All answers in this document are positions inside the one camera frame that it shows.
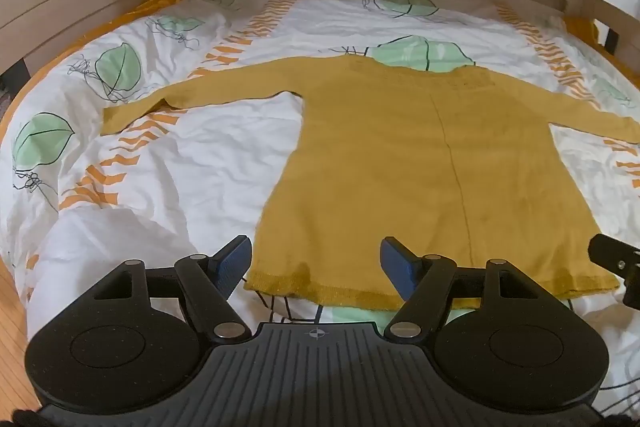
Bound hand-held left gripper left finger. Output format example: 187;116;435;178
82;234;253;343

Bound white leaf-print blanket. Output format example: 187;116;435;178
0;0;640;408

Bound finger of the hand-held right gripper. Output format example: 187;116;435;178
587;234;640;280

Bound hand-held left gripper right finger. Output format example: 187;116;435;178
380;236;551;343

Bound yellow knit sweater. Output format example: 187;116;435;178
100;56;640;310

